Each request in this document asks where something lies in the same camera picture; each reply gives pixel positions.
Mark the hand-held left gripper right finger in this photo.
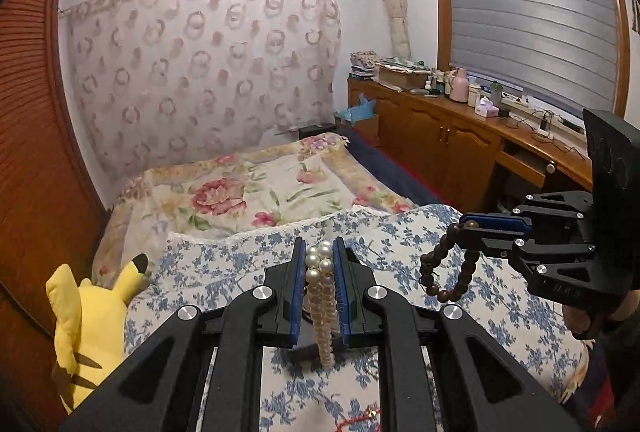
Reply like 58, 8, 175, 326
332, 237, 583, 432

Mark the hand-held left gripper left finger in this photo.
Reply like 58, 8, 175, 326
60, 237, 308, 432

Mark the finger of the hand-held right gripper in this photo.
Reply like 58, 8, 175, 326
461, 191, 597, 233
449, 224, 597, 299

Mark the white pearl necklace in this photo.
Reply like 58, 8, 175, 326
304, 240, 337, 369

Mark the brown wooden bead bracelet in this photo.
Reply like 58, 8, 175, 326
419, 221, 481, 305

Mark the person's right forearm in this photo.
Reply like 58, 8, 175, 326
582, 312, 640, 432

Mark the person's right hand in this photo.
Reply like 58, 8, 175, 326
561, 289, 640, 343

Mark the blue floral blanket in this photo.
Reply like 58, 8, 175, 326
122, 204, 587, 432

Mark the long wooden cabinet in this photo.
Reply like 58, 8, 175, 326
347, 76, 597, 219

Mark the navy bed sheet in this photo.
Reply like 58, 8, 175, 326
344, 127, 442, 209

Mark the pink floral quilt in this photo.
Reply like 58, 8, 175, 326
92, 132, 426, 287

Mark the pink thermos jug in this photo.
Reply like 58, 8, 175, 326
448, 68, 471, 103

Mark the flat cardboard box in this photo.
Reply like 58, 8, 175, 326
375, 63, 434, 91

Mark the blue plastic bag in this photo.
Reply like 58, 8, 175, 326
333, 94, 379, 126

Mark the yellow plush toy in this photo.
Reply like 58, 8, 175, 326
46, 253, 151, 415

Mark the grey window blind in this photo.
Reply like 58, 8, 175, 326
442, 0, 621, 119

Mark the stack of folded cloths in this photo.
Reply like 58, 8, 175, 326
350, 52, 382, 80

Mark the wooden louvered wardrobe door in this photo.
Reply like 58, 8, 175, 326
0, 0, 109, 432

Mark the red beaded necklace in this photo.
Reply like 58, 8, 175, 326
330, 404, 382, 432

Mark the wooden window frame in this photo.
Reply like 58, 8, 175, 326
429, 0, 632, 123

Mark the ring patterned sheer curtain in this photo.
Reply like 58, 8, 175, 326
61, 0, 344, 207

